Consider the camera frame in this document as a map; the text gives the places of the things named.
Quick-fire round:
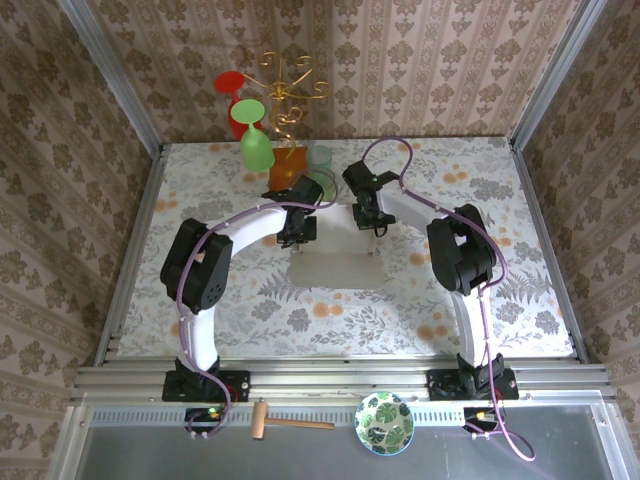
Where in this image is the white cloth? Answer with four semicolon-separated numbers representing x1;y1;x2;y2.
285;199;387;292

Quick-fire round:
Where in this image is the pale teal translucent cup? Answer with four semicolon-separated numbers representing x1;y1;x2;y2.
307;144;334;174

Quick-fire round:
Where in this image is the green plastic wine glass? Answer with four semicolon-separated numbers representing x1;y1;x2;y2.
230;98;276;175

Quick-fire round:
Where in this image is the floral patterned table cover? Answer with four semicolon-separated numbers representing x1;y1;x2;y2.
117;135;574;359

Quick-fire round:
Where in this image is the red plastic wine glass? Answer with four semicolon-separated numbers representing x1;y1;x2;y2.
213;70;264;141

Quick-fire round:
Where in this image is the wooden mallet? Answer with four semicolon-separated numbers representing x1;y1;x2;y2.
250;399;335;441

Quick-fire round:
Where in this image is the small left controller board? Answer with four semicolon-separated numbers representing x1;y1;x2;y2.
184;406;226;436

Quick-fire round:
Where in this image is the small controller board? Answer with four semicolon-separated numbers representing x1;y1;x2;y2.
184;406;226;436
462;407;501;434

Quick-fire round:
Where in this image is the leaf patterned bowl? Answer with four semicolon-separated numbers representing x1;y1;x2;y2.
354;391;416;456

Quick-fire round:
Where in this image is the small right controller board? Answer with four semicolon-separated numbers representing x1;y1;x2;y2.
462;407;501;434

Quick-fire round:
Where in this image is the grey metal sheet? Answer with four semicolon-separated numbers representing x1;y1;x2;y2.
74;404;616;480

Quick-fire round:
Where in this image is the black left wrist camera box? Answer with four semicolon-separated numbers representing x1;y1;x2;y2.
292;175;325;207

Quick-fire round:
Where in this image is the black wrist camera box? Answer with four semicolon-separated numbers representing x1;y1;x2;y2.
341;160;372;190
292;175;325;207

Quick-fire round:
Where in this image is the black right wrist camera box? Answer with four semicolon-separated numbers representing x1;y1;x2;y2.
341;160;372;190

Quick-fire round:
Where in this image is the gold wire rack orange base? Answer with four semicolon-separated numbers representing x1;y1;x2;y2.
257;49;334;192

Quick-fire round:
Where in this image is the aluminium frame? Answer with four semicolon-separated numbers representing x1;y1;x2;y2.
49;0;621;480

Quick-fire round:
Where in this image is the grey slotted cable duct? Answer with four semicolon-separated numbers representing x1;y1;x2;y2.
89;405;469;427

